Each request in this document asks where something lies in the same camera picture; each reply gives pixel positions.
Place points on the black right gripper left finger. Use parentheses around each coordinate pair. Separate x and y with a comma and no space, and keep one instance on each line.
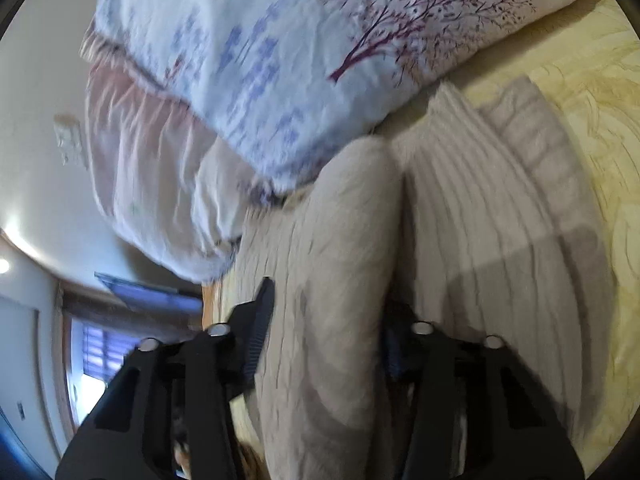
(166,394)

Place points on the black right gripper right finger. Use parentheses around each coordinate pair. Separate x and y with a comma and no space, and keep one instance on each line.
(466,409)

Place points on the beige cable knit sweater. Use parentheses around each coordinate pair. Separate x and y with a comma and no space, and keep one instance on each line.
(484,218)

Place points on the floral white pillow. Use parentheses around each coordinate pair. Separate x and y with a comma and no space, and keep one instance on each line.
(197,108)

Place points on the window with blinds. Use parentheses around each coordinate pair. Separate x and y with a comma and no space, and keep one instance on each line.
(102,326)

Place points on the wall light switch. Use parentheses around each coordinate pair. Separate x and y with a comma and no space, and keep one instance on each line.
(70,140)

